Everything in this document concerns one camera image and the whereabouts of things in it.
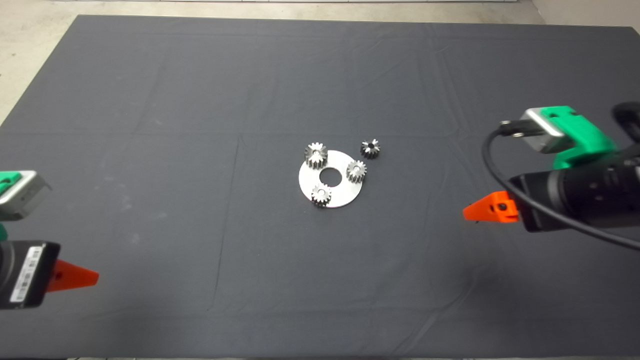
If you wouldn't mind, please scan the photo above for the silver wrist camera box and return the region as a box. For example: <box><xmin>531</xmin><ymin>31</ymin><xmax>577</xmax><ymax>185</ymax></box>
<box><xmin>0</xmin><ymin>171</ymin><xmax>52</xmax><ymax>222</ymax></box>
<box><xmin>519</xmin><ymin>108</ymin><xmax>569</xmax><ymax>154</ymax></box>

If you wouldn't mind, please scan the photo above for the larger steel gear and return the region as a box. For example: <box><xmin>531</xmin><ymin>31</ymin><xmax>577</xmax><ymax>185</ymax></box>
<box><xmin>304</xmin><ymin>142</ymin><xmax>328</xmax><ymax>170</ymax></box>

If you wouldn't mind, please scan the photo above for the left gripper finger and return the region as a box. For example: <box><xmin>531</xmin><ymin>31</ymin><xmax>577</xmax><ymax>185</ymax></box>
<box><xmin>48</xmin><ymin>259</ymin><xmax>99</xmax><ymax>292</ymax></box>

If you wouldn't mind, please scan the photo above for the black right camera cable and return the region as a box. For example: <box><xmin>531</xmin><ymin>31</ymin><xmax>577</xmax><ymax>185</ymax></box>
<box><xmin>481</xmin><ymin>119</ymin><xmax>640</xmax><ymax>251</ymax></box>

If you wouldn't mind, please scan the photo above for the green left camera mount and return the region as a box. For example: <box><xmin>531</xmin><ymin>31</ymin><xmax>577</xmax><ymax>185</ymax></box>
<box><xmin>0</xmin><ymin>171</ymin><xmax>22</xmax><ymax>240</ymax></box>

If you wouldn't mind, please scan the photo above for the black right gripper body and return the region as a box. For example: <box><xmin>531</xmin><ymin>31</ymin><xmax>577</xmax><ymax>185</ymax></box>
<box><xmin>509</xmin><ymin>170</ymin><xmax>572</xmax><ymax>234</ymax></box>

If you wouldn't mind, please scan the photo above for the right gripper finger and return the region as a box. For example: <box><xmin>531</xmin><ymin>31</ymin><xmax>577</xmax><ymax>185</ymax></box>
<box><xmin>463</xmin><ymin>191</ymin><xmax>520</xmax><ymax>224</ymax></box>

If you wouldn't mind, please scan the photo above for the dark grey table cloth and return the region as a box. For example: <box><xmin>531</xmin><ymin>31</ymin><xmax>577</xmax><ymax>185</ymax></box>
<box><xmin>0</xmin><ymin>14</ymin><xmax>640</xmax><ymax>360</ymax></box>

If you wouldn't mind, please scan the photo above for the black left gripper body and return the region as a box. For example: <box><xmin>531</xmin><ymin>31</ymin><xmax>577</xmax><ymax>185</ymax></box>
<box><xmin>0</xmin><ymin>241</ymin><xmax>61</xmax><ymax>310</ymax></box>

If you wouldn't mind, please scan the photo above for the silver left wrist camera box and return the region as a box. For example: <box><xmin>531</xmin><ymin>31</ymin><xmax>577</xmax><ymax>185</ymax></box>
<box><xmin>0</xmin><ymin>171</ymin><xmax>52</xmax><ymax>222</ymax></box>

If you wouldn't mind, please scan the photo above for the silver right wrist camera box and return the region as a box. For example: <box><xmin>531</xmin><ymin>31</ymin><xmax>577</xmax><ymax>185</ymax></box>
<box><xmin>519</xmin><ymin>108</ymin><xmax>569</xmax><ymax>154</ymax></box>

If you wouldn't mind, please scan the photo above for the round metal plate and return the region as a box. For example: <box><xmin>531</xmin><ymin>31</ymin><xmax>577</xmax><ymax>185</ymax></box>
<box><xmin>298</xmin><ymin>149</ymin><xmax>365</xmax><ymax>208</ymax></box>

